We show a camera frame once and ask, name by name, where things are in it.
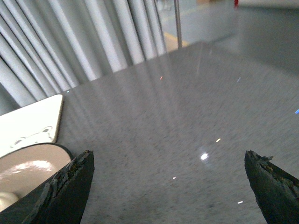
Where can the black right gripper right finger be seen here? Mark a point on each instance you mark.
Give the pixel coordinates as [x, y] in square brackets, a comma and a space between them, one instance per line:
[275, 190]

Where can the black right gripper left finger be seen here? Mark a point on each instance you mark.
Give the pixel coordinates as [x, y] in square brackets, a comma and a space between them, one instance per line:
[61, 199]

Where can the beige plate with black rim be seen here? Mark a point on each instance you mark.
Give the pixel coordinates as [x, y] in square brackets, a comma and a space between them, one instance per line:
[27, 168]

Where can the white steamed bun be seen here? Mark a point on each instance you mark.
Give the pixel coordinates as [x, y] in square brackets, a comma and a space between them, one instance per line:
[7, 199]

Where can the white rectangular tray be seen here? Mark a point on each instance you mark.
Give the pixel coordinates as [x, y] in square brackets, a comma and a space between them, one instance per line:
[33, 124]

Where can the grey pleated curtain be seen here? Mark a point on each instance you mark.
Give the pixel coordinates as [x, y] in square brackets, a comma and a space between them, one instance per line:
[50, 46]

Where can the grey metal pole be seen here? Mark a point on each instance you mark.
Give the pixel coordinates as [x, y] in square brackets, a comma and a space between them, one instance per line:
[178, 23]

